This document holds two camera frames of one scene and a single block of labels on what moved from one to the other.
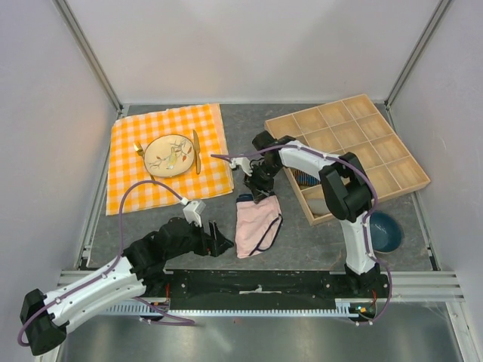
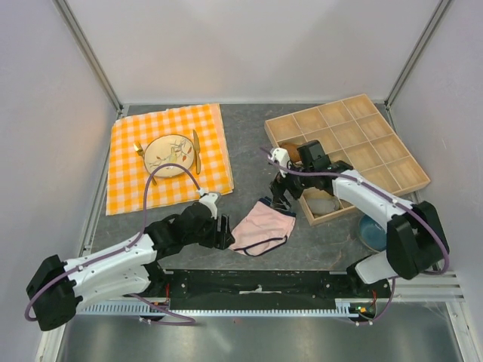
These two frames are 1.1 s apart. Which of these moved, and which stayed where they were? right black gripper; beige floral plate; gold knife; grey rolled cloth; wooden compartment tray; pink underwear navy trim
Moved: right black gripper; pink underwear navy trim
Stayed: grey rolled cloth; gold knife; wooden compartment tray; beige floral plate
